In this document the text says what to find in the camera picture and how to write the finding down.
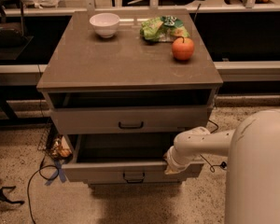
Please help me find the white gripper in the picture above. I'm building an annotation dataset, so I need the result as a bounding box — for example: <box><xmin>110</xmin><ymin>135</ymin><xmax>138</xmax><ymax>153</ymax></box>
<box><xmin>162</xmin><ymin>146</ymin><xmax>196</xmax><ymax>175</ymax></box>

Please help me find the grey drawer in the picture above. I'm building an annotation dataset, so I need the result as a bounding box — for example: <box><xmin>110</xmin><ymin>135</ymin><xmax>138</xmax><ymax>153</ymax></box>
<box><xmin>63</xmin><ymin>133</ymin><xmax>203</xmax><ymax>186</ymax></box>
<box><xmin>49</xmin><ymin>105</ymin><xmax>212</xmax><ymax>134</ymax></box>

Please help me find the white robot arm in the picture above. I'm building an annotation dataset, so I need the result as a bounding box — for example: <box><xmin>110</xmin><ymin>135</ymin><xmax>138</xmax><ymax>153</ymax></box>
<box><xmin>164</xmin><ymin>109</ymin><xmax>280</xmax><ymax>224</ymax></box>

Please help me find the grey drawer cabinet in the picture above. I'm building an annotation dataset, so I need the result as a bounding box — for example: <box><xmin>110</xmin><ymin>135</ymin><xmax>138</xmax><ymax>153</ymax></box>
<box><xmin>35</xmin><ymin>8</ymin><xmax>224</xmax><ymax>189</ymax></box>

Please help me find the orange apple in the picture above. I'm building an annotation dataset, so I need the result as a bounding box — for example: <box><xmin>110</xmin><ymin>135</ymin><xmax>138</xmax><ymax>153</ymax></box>
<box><xmin>172</xmin><ymin>37</ymin><xmax>195</xmax><ymax>61</ymax></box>

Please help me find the green snack bag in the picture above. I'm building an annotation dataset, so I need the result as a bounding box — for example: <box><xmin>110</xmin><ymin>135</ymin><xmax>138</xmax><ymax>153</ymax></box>
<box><xmin>140</xmin><ymin>16</ymin><xmax>189</xmax><ymax>43</ymax></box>

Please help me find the white ceramic bowl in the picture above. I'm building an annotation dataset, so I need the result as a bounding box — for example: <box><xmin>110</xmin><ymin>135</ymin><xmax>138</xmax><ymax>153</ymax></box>
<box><xmin>90</xmin><ymin>13</ymin><xmax>119</xmax><ymax>38</ymax></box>

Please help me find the black object floor left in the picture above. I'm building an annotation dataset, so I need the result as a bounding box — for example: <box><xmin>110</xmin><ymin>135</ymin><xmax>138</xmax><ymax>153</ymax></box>
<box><xmin>0</xmin><ymin>186</ymin><xmax>24</xmax><ymax>204</ymax></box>

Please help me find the black chair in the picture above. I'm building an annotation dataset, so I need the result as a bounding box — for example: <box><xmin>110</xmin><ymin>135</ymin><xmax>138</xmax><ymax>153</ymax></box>
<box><xmin>0</xmin><ymin>0</ymin><xmax>34</xmax><ymax>60</ymax></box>

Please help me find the black floor cable right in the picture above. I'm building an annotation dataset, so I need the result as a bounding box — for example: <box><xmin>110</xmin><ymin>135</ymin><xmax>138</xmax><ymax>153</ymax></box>
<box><xmin>199</xmin><ymin>119</ymin><xmax>228</xmax><ymax>174</ymax></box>

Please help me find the black floor cable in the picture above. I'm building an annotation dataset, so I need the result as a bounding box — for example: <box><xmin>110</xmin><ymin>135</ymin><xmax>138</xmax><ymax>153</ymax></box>
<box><xmin>26</xmin><ymin>155</ymin><xmax>60</xmax><ymax>224</ymax></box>
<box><xmin>199</xmin><ymin>119</ymin><xmax>228</xmax><ymax>174</ymax></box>

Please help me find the black floor cable left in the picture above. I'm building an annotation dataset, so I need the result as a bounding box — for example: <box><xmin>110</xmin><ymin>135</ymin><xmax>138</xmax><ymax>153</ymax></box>
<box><xmin>26</xmin><ymin>155</ymin><xmax>60</xmax><ymax>224</ymax></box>

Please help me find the wire basket with items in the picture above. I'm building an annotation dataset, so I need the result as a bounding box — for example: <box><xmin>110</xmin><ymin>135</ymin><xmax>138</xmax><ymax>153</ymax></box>
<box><xmin>37</xmin><ymin>122</ymin><xmax>72</xmax><ymax>160</ymax></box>

